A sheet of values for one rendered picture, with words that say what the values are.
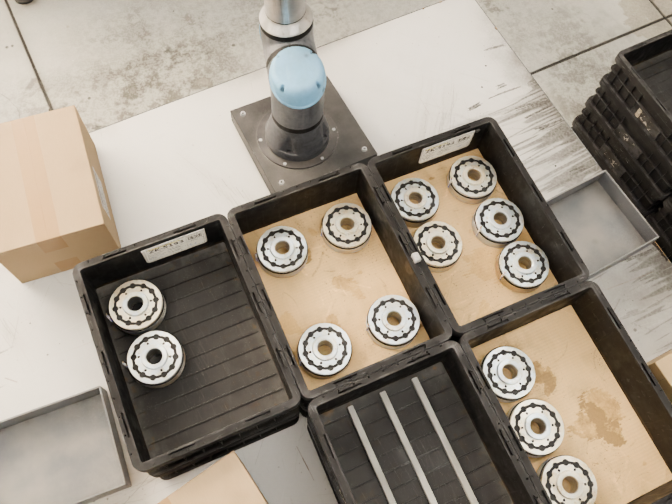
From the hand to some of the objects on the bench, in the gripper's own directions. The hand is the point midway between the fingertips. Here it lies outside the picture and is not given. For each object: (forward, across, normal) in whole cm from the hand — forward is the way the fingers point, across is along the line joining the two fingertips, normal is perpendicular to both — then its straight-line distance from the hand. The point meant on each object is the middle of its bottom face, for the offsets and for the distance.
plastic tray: (+40, -125, -50) cm, 140 cm away
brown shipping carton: (+40, -106, +2) cm, 113 cm away
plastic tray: (+40, -1, -56) cm, 68 cm away
